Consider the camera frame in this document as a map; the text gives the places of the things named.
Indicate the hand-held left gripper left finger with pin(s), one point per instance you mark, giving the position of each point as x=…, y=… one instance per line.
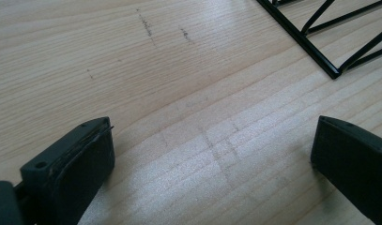
x=69, y=168

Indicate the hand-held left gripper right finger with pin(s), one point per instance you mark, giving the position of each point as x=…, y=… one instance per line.
x=354, y=162

